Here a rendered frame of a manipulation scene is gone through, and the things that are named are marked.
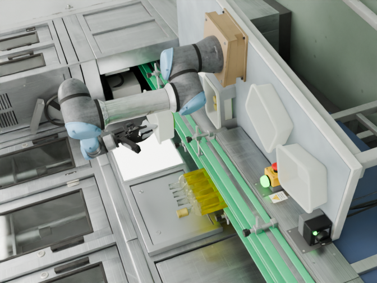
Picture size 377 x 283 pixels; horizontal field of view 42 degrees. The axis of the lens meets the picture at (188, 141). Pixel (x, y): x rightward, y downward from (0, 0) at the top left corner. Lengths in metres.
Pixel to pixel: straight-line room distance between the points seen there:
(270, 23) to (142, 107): 1.49
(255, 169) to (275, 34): 1.35
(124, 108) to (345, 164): 0.80
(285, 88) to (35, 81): 1.57
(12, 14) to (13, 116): 2.77
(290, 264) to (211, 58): 0.82
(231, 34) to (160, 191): 0.85
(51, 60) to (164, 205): 1.15
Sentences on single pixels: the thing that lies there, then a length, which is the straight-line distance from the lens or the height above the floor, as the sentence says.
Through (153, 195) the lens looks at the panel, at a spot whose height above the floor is 1.20.
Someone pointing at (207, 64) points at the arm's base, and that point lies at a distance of 1.95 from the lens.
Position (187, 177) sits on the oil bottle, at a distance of 2.19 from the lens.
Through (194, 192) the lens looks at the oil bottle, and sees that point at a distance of 2.11.
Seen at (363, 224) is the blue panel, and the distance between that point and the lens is 1.86.
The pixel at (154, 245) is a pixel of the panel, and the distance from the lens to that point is 2.13.
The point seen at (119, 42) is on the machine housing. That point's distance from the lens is 2.97.
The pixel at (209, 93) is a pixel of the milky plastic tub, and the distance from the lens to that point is 2.34.
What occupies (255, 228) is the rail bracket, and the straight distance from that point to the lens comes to 1.77.
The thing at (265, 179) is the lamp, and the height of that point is 0.84.
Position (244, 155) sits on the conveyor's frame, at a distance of 2.08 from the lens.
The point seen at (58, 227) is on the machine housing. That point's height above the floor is 1.66.
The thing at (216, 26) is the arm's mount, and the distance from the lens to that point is 1.97.
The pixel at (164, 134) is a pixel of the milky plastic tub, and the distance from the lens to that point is 2.18.
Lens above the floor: 1.47
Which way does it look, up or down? 12 degrees down
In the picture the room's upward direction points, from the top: 107 degrees counter-clockwise
